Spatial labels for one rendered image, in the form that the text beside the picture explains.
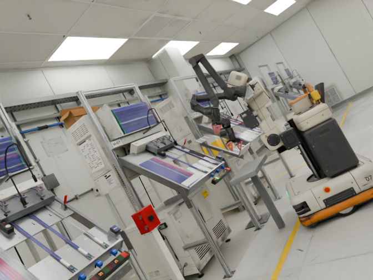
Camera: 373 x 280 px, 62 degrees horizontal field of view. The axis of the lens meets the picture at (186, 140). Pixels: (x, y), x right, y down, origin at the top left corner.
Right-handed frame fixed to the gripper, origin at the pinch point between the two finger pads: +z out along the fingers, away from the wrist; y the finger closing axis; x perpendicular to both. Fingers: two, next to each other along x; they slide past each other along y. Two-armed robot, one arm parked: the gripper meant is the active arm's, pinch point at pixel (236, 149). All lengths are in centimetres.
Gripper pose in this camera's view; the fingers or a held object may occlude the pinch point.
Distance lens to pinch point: 263.6
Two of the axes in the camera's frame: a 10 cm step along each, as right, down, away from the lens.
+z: 2.6, 9.1, -3.2
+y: -8.1, 0.3, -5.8
